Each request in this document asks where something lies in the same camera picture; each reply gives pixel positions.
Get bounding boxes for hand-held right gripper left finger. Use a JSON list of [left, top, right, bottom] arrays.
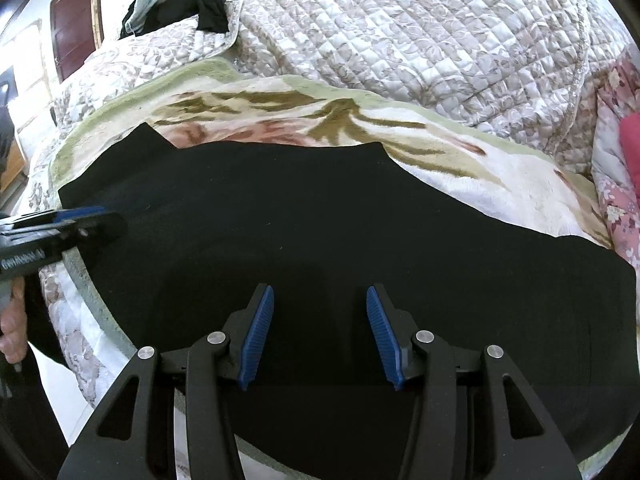
[[57, 283, 275, 480]]

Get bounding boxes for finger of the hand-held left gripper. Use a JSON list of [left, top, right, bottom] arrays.
[[0, 204, 107, 233], [57, 212, 127, 257]]

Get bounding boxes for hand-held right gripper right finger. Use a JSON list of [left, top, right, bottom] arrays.
[[366, 283, 582, 480]]

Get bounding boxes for black pants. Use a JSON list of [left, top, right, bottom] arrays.
[[57, 122, 637, 480]]

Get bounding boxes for person's left hand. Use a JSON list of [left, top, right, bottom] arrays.
[[0, 279, 30, 363]]

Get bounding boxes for wooden cabinet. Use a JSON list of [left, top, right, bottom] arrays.
[[0, 140, 27, 197]]

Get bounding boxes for person's dark clothing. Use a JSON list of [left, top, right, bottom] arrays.
[[0, 275, 70, 480]]

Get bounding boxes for floral fleece blanket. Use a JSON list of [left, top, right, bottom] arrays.
[[50, 57, 628, 480]]

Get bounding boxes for brown wooden door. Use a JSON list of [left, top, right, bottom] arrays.
[[49, 0, 104, 84]]

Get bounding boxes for pink floral quilt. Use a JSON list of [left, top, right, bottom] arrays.
[[592, 52, 640, 261]]

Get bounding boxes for beige quilted bedspread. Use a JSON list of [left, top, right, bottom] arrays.
[[22, 0, 633, 411]]

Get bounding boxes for pink cloth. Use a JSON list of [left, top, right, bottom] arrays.
[[619, 112, 640, 187]]

